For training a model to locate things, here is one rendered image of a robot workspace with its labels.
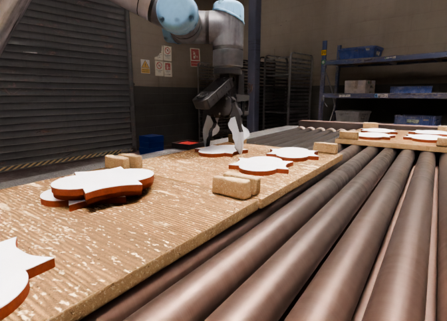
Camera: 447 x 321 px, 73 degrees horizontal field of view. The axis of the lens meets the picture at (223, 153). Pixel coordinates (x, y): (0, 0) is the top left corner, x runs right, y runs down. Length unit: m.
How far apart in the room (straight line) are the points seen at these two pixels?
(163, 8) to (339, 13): 5.47
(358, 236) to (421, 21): 5.30
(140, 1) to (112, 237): 0.46
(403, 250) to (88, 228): 0.34
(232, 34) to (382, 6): 5.12
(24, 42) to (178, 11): 4.84
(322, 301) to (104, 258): 0.19
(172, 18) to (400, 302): 0.54
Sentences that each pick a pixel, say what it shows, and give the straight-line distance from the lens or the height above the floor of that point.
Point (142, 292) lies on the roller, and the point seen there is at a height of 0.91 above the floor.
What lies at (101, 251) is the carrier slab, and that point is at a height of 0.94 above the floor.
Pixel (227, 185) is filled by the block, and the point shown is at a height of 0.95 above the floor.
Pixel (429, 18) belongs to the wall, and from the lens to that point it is 5.61.
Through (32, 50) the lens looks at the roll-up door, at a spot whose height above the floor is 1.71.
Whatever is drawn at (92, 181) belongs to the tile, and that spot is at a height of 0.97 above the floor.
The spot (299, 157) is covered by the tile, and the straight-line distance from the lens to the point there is 0.68.
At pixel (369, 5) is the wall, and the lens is 5.87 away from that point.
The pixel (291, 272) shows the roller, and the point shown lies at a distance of 0.31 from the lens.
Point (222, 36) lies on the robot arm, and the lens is 0.76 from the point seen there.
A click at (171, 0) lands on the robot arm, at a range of 0.63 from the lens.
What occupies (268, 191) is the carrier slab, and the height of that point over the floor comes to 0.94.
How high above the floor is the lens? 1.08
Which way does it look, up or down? 11 degrees down
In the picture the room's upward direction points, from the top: straight up
